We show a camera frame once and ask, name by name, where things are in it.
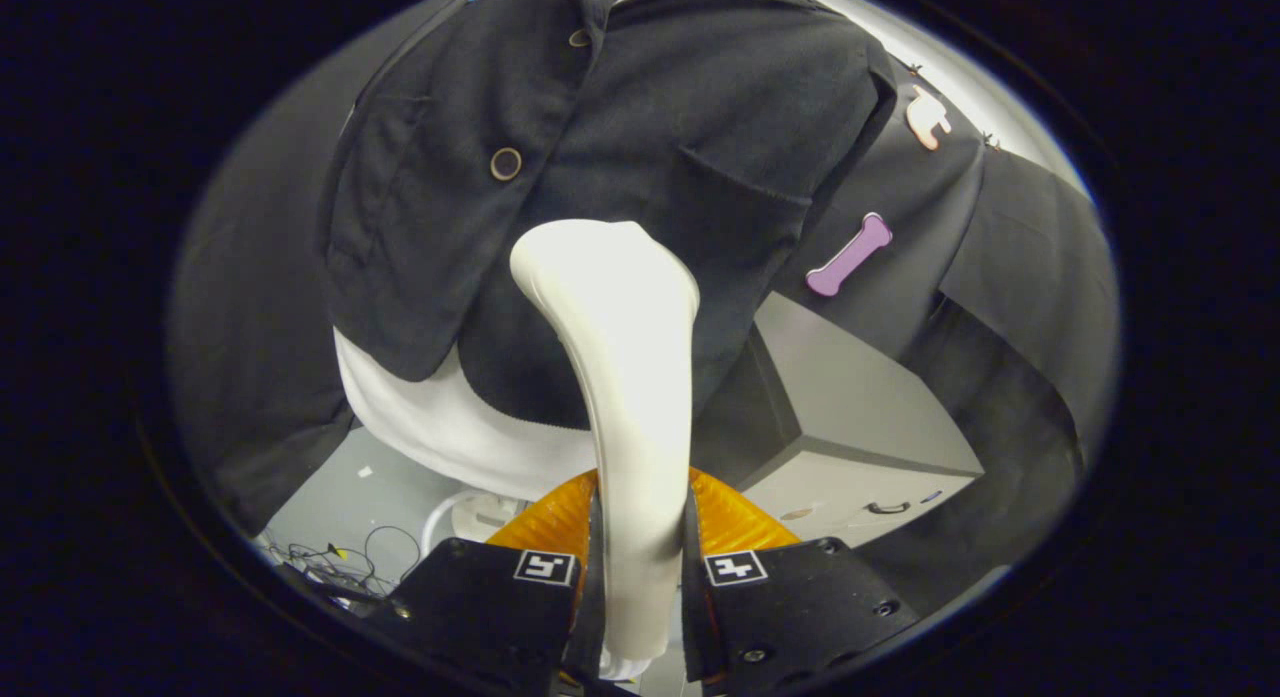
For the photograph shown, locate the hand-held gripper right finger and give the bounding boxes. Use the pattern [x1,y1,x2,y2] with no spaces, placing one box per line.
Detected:
[683,465,921,690]

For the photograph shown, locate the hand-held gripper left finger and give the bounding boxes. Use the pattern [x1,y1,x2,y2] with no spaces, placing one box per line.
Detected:
[365,467,606,696]

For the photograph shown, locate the white shirt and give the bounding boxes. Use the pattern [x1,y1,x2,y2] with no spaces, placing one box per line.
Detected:
[333,0,681,503]

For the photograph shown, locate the white garment steamer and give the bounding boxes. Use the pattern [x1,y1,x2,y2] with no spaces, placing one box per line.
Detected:
[508,220,701,678]

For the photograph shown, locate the black jacket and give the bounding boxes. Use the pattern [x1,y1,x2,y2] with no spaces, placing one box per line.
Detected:
[318,0,901,433]

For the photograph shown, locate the white round base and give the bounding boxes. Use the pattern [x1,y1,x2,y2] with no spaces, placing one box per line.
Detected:
[420,489,531,553]

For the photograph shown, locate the grey cabinet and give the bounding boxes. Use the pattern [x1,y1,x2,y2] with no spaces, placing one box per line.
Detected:
[690,292,986,548]

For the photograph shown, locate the black backdrop cloth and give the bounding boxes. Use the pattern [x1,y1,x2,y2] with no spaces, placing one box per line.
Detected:
[168,0,1121,598]

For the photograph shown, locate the thin black cables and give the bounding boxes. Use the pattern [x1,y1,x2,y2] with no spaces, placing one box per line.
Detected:
[255,522,426,603]

